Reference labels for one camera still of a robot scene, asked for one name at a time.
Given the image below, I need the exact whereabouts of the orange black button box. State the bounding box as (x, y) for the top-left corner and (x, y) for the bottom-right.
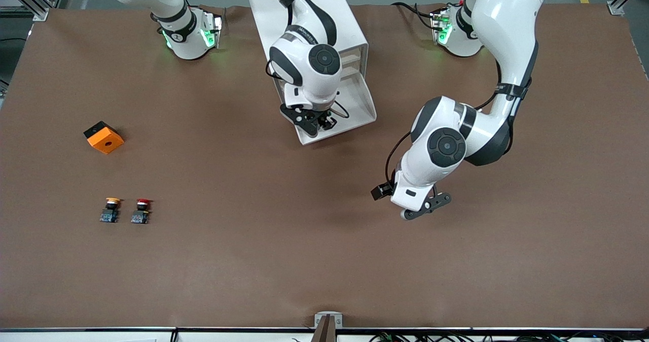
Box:
(83, 121), (125, 155)

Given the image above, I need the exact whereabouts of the brown table cover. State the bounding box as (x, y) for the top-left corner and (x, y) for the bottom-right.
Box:
(0, 2), (649, 330)

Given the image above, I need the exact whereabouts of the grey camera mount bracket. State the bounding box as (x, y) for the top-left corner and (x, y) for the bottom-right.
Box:
(310, 312), (343, 342)

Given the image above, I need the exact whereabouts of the black cable bundle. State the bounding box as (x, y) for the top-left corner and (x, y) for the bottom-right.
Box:
(370, 332), (649, 342)

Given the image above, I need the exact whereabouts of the red push button switch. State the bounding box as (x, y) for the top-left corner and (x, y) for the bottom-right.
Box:
(130, 198), (153, 225)

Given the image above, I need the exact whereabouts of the white table edge rail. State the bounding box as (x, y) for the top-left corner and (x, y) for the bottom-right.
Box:
(0, 326), (649, 342)

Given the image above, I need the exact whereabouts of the yellow push button switch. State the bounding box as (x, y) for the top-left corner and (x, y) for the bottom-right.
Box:
(99, 197), (122, 224)

